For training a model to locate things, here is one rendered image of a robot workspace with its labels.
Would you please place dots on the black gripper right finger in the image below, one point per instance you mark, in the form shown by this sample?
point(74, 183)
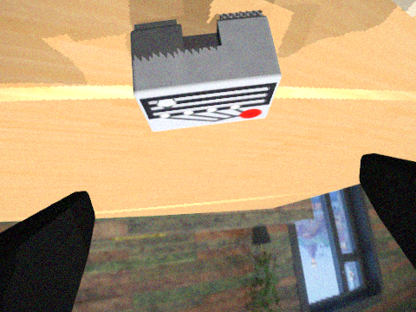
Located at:
point(390, 185)

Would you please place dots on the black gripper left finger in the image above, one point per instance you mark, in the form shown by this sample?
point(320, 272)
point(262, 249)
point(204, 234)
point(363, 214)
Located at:
point(42, 258)

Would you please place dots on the grey block with slot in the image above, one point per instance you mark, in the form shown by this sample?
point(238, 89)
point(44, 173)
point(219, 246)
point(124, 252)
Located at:
point(208, 79)

